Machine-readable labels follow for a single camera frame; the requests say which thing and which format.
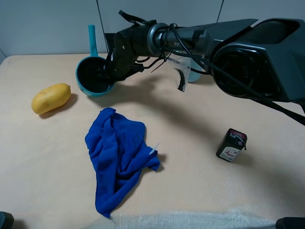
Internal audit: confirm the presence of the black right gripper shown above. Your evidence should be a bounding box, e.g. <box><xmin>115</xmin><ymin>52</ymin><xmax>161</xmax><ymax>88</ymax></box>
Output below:
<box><xmin>94</xmin><ymin>25</ymin><xmax>152</xmax><ymax>84</ymax></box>

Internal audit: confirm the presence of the teal saucepan with handle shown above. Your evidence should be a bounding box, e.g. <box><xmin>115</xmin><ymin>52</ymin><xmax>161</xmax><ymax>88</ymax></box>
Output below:
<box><xmin>75</xmin><ymin>25</ymin><xmax>114</xmax><ymax>97</ymax></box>

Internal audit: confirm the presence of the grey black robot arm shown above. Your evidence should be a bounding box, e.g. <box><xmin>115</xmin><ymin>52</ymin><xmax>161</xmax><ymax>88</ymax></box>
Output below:
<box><xmin>102</xmin><ymin>18</ymin><xmax>305</xmax><ymax>104</ymax></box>

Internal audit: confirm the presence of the yellow mango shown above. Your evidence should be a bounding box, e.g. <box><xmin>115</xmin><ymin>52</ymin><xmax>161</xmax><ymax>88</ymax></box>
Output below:
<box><xmin>31</xmin><ymin>83</ymin><xmax>71</xmax><ymax>115</ymax></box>

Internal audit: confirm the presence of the blue crumpled cloth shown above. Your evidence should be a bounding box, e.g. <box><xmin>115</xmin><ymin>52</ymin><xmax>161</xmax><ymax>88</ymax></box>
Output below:
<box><xmin>85</xmin><ymin>107</ymin><xmax>160</xmax><ymax>218</ymax></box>

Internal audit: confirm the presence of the light blue cup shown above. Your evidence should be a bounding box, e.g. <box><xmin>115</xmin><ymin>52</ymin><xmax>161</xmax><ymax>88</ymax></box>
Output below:
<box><xmin>188</xmin><ymin>59</ymin><xmax>202</xmax><ymax>83</ymax></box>

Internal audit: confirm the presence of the small black box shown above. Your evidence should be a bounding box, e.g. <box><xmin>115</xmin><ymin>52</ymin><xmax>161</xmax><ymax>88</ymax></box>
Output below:
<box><xmin>216</xmin><ymin>128</ymin><xmax>248</xmax><ymax>162</ymax></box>

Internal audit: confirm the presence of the black left base corner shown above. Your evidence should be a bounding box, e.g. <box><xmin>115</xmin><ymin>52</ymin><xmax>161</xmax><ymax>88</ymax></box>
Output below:
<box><xmin>0</xmin><ymin>211</ymin><xmax>14</xmax><ymax>229</ymax></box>

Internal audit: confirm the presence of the black base corner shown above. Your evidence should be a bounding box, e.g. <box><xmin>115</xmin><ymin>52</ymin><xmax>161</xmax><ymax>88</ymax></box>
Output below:
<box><xmin>0</xmin><ymin>211</ymin><xmax>14</xmax><ymax>229</ymax></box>
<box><xmin>275</xmin><ymin>217</ymin><xmax>305</xmax><ymax>229</ymax></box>

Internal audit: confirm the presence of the white towel at table edge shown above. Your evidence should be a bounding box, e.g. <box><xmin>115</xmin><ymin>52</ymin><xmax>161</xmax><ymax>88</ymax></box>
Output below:
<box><xmin>111</xmin><ymin>208</ymin><xmax>275</xmax><ymax>229</ymax></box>

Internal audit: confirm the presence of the black right base corner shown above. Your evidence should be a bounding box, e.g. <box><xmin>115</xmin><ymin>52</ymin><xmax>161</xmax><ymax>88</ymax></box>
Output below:
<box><xmin>275</xmin><ymin>217</ymin><xmax>305</xmax><ymax>229</ymax></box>

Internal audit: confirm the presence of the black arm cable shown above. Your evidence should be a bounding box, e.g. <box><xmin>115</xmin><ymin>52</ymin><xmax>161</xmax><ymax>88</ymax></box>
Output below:
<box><xmin>118</xmin><ymin>10</ymin><xmax>305</xmax><ymax>126</ymax></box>

